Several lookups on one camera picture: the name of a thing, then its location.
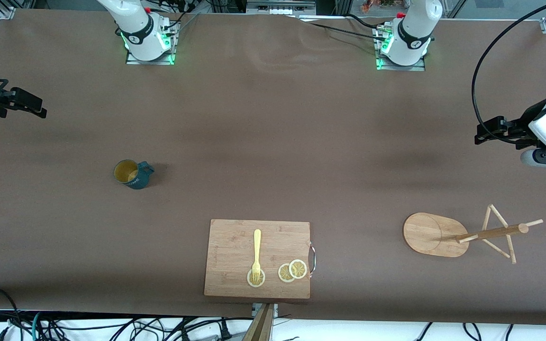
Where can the metal post bracket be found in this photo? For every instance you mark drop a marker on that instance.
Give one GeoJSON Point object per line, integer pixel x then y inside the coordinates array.
{"type": "Point", "coordinates": [275, 310]}

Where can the yellow plastic fork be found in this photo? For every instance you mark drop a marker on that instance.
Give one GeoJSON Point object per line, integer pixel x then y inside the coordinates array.
{"type": "Point", "coordinates": [257, 246]}

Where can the brown table cover sheet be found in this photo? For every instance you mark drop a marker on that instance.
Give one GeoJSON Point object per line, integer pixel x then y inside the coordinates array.
{"type": "Point", "coordinates": [254, 142]}

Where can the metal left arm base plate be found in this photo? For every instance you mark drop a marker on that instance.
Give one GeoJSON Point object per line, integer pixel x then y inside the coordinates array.
{"type": "Point", "coordinates": [415, 68]}

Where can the black power plug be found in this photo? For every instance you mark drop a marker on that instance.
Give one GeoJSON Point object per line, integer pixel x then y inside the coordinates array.
{"type": "Point", "coordinates": [225, 330]}

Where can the grey power strip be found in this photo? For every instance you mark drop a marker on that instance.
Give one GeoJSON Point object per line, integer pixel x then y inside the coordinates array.
{"type": "Point", "coordinates": [277, 8]}

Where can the orange red clutter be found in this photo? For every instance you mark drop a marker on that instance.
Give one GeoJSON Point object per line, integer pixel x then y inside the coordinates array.
{"type": "Point", "coordinates": [377, 4]}

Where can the lemon slice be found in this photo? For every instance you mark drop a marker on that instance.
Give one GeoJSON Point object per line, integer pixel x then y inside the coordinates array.
{"type": "Point", "coordinates": [261, 280]}
{"type": "Point", "coordinates": [283, 273]}
{"type": "Point", "coordinates": [297, 269]}

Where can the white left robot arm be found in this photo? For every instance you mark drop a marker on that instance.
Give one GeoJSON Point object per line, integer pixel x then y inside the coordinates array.
{"type": "Point", "coordinates": [410, 33]}

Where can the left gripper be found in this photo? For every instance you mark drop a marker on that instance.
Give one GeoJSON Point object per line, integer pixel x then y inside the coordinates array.
{"type": "Point", "coordinates": [522, 125]}

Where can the wooden cup rack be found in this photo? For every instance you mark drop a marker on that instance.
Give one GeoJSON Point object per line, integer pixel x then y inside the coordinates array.
{"type": "Point", "coordinates": [429, 234]}

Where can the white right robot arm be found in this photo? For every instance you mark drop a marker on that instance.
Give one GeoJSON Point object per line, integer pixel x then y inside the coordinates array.
{"type": "Point", "coordinates": [140, 33]}

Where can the wooden cutting board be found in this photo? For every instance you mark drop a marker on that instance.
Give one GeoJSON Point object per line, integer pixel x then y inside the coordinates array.
{"type": "Point", "coordinates": [230, 246]}

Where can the teal ribbed mug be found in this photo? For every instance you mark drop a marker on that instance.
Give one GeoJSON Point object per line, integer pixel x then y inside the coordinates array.
{"type": "Point", "coordinates": [138, 181]}

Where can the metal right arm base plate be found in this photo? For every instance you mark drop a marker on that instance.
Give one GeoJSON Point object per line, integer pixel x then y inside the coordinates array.
{"type": "Point", "coordinates": [150, 62]}

